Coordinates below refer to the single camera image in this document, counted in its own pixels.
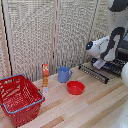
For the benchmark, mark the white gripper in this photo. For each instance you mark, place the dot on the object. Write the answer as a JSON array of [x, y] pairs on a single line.
[[100, 64]]

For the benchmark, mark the dark metal oven tray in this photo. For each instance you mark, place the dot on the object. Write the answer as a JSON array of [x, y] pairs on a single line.
[[115, 66]]

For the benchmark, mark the red bowl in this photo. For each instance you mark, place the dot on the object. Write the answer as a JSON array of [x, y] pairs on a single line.
[[75, 88]]

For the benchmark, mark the white black Franka robot arm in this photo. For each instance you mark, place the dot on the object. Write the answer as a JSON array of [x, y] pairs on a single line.
[[111, 43]]

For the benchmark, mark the black open oven door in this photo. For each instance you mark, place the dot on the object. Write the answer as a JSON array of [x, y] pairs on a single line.
[[94, 73]]

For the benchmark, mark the black dish rack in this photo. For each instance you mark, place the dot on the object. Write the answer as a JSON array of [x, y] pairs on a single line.
[[124, 50]]

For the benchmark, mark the blue mug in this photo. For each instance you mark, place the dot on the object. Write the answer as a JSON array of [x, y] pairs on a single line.
[[63, 75]]

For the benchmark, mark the red and yellow tall package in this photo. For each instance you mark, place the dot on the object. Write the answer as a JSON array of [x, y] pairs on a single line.
[[45, 75]]

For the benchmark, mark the red plastic shopping basket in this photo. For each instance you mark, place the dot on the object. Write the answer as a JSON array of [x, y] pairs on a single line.
[[20, 100]]

